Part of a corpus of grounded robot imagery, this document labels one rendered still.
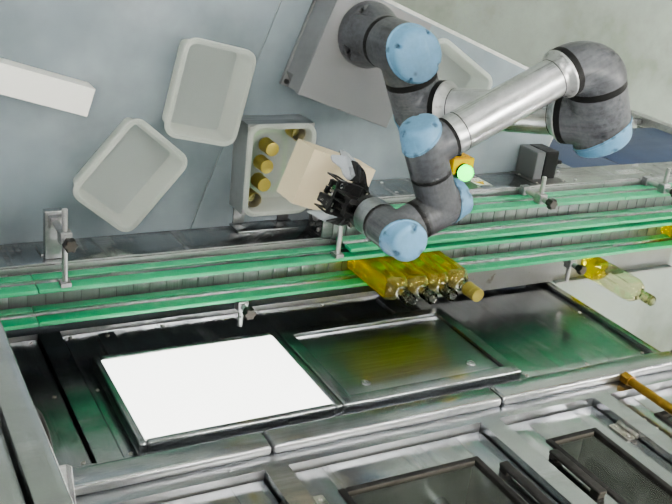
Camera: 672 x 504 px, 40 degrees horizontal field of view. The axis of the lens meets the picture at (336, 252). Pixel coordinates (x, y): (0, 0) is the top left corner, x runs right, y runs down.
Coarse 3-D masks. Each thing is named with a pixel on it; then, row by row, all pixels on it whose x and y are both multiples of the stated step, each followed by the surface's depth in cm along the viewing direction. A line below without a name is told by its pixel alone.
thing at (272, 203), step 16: (256, 128) 209; (272, 128) 211; (288, 128) 213; (304, 128) 215; (256, 144) 219; (288, 144) 223; (272, 160) 223; (288, 160) 225; (272, 176) 224; (272, 192) 226; (256, 208) 220; (272, 208) 221; (288, 208) 223; (304, 208) 224
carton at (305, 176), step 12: (300, 144) 190; (312, 144) 191; (300, 156) 189; (312, 156) 185; (324, 156) 187; (288, 168) 191; (300, 168) 188; (312, 168) 187; (324, 168) 188; (336, 168) 189; (372, 168) 195; (288, 180) 190; (300, 180) 187; (312, 180) 188; (324, 180) 189; (348, 180) 192; (288, 192) 189; (300, 192) 187; (312, 192) 189; (324, 192) 190; (300, 204) 189; (312, 204) 190
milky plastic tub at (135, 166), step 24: (120, 144) 205; (144, 144) 208; (168, 144) 203; (96, 168) 204; (120, 168) 207; (144, 168) 210; (168, 168) 209; (96, 192) 207; (120, 192) 209; (144, 192) 210; (120, 216) 210; (144, 216) 207
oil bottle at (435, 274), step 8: (416, 264) 225; (424, 264) 226; (432, 264) 226; (424, 272) 222; (432, 272) 221; (440, 272) 222; (432, 280) 220; (440, 280) 220; (448, 280) 222; (432, 288) 220
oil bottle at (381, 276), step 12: (348, 264) 231; (360, 264) 225; (372, 264) 222; (384, 264) 222; (360, 276) 226; (372, 276) 221; (384, 276) 216; (396, 276) 216; (372, 288) 222; (384, 288) 216; (396, 288) 214
